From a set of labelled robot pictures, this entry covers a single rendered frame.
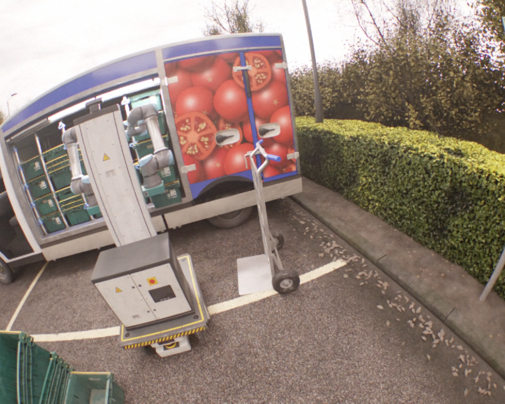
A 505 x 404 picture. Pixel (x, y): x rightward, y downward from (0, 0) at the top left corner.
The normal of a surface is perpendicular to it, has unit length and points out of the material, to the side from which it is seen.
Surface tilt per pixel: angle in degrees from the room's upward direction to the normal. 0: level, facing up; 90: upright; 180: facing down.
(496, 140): 55
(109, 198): 90
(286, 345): 0
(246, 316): 0
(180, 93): 90
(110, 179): 90
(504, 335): 7
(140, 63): 90
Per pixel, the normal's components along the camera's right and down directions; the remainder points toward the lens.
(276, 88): 0.30, 0.35
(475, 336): -0.15, -0.90
